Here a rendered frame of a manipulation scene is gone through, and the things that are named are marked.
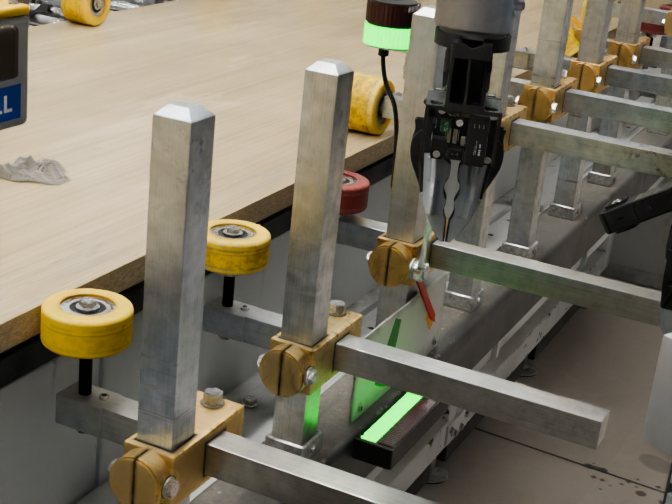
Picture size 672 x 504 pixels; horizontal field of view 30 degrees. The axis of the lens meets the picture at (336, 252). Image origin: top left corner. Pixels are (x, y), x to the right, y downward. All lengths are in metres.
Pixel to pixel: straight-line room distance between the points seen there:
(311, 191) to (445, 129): 0.14
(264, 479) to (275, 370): 0.20
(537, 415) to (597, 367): 2.15
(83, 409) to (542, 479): 1.77
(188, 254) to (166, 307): 0.05
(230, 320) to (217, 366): 0.24
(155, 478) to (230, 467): 0.08
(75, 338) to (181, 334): 0.12
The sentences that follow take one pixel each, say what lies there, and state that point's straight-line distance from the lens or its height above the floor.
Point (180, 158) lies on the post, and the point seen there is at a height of 1.08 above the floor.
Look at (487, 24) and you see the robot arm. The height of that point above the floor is 1.17.
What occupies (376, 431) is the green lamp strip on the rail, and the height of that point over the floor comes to 0.70.
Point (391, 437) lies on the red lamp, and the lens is 1.37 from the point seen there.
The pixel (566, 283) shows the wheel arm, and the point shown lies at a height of 0.85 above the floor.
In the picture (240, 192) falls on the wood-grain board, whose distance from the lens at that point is 1.46.
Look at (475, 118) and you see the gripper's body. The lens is 1.16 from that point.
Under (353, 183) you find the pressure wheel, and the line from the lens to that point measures 1.51.
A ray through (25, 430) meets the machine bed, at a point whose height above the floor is 0.74.
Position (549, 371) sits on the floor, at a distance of 3.29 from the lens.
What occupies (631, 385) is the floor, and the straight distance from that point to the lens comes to 3.30.
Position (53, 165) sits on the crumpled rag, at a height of 0.92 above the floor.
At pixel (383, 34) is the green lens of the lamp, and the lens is 1.39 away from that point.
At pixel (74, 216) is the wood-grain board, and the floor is 0.90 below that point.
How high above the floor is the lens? 1.35
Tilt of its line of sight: 20 degrees down
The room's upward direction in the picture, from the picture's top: 6 degrees clockwise
